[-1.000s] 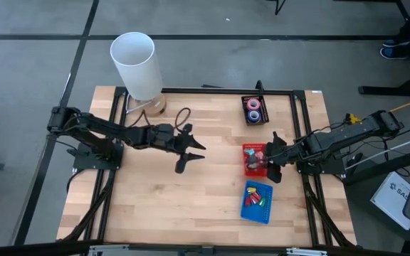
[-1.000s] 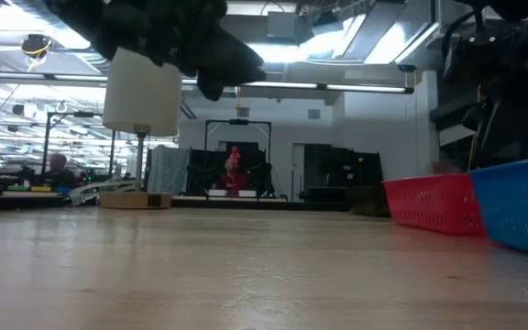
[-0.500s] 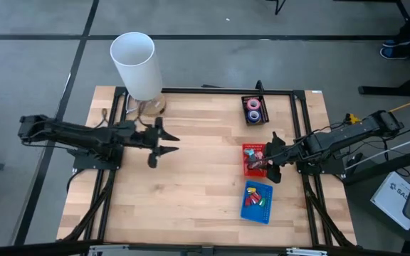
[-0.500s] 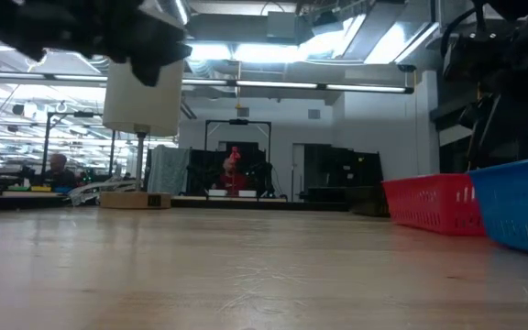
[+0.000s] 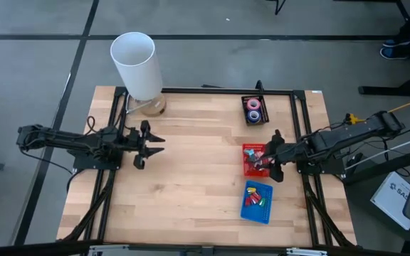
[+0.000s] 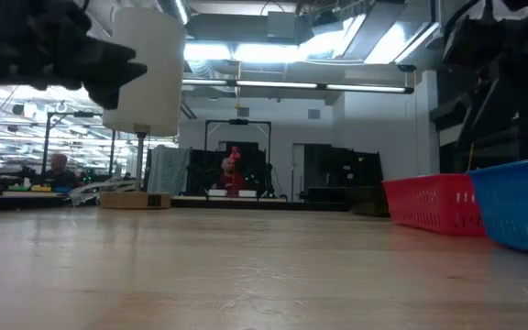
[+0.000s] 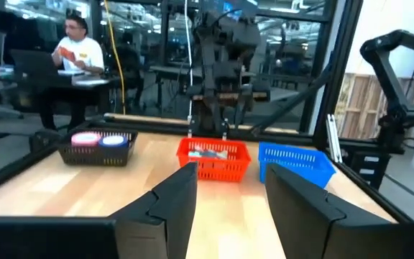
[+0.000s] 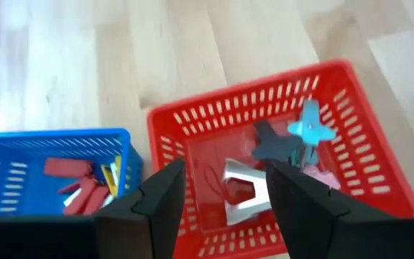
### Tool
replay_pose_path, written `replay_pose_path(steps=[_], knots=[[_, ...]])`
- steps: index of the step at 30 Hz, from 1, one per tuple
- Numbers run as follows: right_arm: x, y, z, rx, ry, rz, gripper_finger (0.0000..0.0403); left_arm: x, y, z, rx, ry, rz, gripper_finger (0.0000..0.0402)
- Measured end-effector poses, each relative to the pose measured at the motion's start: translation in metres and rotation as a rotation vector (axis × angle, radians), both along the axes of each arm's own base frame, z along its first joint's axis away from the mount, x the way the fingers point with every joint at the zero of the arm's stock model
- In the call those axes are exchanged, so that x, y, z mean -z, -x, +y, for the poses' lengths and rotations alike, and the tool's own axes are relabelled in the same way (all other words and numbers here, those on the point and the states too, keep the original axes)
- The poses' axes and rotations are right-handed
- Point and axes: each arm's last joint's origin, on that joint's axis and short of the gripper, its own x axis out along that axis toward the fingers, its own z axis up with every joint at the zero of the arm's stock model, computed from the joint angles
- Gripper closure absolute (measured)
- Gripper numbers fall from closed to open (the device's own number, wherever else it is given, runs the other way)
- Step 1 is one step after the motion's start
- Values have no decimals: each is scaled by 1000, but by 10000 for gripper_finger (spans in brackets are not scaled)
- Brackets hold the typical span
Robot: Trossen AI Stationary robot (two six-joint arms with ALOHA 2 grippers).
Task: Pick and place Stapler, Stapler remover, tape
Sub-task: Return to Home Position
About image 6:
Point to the grey ceiling duct box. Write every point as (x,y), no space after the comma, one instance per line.
(281,25)

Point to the small yellow bin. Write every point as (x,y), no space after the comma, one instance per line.
(40,188)

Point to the long ceiling light bar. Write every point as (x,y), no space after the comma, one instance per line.
(291,84)

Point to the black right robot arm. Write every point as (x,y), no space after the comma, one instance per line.
(520,101)

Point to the blue plastic basket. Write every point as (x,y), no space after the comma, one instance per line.
(520,206)

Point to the red figure on stand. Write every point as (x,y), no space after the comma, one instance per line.
(235,152)

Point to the white shade table lamp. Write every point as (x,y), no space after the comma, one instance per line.
(145,69)

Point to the black rig frame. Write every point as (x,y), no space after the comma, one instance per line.
(76,114)
(238,122)

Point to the black cabinet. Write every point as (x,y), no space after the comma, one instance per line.
(342,169)

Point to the grey hanging cloth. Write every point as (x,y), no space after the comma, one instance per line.
(168,169)

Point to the person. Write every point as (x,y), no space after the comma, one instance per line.
(231,179)
(60,172)

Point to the red plastic basket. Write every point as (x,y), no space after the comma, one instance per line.
(433,206)

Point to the wall vent grille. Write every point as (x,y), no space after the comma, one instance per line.
(243,112)
(314,113)

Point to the small green bin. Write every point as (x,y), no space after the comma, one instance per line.
(18,188)

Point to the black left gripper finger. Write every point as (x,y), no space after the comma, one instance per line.
(108,49)
(117,80)

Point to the black plastic basket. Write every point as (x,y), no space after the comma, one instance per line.
(369,201)

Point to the small blue bin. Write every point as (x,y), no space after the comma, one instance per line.
(61,188)

